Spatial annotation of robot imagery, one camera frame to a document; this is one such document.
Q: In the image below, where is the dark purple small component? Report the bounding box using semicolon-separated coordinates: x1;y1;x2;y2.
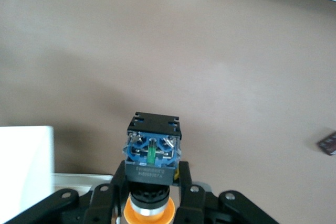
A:
316;132;336;157

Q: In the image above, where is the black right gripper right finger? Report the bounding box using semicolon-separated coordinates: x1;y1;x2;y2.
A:
176;161;279;224

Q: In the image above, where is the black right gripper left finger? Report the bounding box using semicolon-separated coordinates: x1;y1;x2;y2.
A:
0;161;130;224

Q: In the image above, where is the yellow push button switch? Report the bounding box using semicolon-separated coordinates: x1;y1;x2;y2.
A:
121;111;183;224

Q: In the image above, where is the white drawer cabinet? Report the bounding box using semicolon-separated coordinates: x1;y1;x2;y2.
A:
0;126;55;224

